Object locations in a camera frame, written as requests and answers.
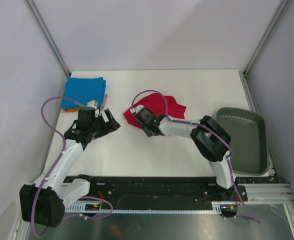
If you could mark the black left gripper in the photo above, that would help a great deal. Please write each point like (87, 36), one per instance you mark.
(113, 125)

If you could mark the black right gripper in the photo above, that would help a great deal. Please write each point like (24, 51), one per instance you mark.
(148, 133)

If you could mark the red t shirt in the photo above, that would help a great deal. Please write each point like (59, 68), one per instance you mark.
(155, 103)

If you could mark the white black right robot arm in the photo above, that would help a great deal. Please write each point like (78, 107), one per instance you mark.
(211, 140)

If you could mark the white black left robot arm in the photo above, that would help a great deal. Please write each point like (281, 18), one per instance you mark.
(44, 202)

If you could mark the folded orange patterned t shirt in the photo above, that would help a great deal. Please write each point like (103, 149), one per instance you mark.
(76, 109)

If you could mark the folded blue t shirt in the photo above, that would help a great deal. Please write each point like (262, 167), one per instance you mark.
(84, 90)

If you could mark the dark green plastic tray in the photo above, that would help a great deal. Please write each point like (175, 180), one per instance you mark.
(247, 130)

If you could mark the aluminium profile crossbar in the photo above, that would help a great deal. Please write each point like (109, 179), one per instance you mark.
(269, 193)

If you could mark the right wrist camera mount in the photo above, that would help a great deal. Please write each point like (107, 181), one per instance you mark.
(135, 110)

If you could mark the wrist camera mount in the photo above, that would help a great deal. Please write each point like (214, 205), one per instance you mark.
(93, 105)
(135, 110)

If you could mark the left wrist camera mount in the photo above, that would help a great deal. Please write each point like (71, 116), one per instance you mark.
(93, 105)

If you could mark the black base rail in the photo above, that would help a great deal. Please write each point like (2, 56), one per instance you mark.
(162, 193)

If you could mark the right aluminium frame post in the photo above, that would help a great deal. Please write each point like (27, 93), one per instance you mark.
(271, 27)

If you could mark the aluminium frame post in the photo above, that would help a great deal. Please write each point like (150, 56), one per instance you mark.
(271, 27)
(39, 20)

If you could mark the grey slotted cable duct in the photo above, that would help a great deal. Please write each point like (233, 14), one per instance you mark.
(89, 207)

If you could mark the left aluminium frame post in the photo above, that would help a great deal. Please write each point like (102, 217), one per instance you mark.
(39, 20)

